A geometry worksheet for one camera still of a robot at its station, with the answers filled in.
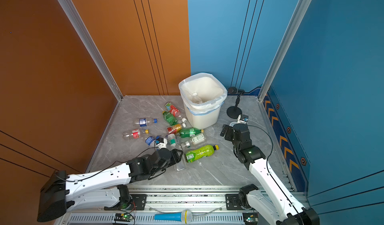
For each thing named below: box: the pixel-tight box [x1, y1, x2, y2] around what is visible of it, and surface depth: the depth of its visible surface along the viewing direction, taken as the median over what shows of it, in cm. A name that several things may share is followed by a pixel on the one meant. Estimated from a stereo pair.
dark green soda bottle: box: [162, 110, 178, 126], surface depth 105 cm
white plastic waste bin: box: [178, 72, 228, 130], surface depth 93 cm
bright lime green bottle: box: [185, 144, 220, 163], surface depth 86 cm
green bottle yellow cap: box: [179, 127, 204, 138], surface depth 96 cm
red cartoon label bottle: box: [164, 101, 187, 123], surface depth 107 cm
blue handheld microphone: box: [154, 209, 193, 224], surface depth 69 cm
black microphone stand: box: [226, 86, 246, 119], surface depth 111 cm
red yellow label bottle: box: [166, 123, 182, 134], surface depth 97 cm
